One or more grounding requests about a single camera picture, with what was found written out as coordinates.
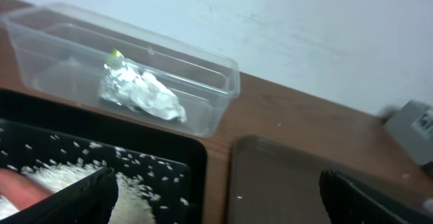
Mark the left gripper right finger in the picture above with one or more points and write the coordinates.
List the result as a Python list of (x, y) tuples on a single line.
[(348, 200)]

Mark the orange carrot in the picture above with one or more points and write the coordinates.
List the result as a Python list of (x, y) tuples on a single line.
[(21, 191)]

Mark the dark brown serving tray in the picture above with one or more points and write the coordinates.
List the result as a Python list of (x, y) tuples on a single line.
[(274, 183)]

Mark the grey dishwasher rack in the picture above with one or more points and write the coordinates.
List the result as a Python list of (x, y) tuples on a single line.
[(410, 126)]

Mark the black rectangular tray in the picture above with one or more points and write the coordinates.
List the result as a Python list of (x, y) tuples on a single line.
[(59, 118)]

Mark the pile of white rice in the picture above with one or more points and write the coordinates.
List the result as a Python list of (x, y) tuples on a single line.
[(132, 200)]

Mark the yellow green wrapper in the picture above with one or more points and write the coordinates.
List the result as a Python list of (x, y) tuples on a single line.
[(126, 84)]

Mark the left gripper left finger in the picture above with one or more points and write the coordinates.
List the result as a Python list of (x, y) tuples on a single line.
[(89, 200)]

